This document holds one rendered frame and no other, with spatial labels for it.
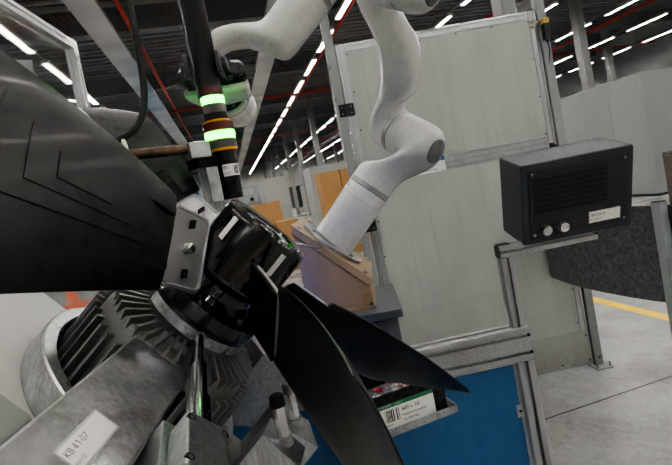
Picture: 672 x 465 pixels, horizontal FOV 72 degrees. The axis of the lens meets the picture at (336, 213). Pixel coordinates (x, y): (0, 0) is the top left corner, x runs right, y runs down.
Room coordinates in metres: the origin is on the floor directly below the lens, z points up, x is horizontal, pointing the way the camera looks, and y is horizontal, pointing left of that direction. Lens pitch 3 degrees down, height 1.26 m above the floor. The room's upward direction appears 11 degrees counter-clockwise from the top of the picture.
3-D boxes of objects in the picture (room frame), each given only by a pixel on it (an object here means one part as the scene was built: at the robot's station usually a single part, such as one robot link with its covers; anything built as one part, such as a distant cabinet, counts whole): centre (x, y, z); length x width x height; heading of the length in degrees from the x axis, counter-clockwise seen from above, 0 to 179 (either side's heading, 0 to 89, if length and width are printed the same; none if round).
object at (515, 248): (1.08, -0.47, 1.04); 0.24 x 0.03 x 0.03; 93
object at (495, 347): (1.05, 0.06, 0.82); 0.90 x 0.04 x 0.08; 93
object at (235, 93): (0.79, 0.15, 1.46); 0.11 x 0.10 x 0.07; 3
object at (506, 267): (1.07, -0.37, 0.96); 0.03 x 0.03 x 0.20; 3
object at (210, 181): (0.68, 0.15, 1.31); 0.09 x 0.07 x 0.10; 128
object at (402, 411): (0.89, -0.01, 0.85); 0.22 x 0.17 x 0.07; 107
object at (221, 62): (0.70, 0.11, 1.47); 0.07 x 0.03 x 0.03; 3
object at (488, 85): (2.53, -0.71, 1.10); 1.21 x 0.06 x 2.20; 93
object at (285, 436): (0.57, 0.12, 0.99); 0.02 x 0.02 x 0.06
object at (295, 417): (0.65, 0.11, 0.96); 0.02 x 0.02 x 0.06
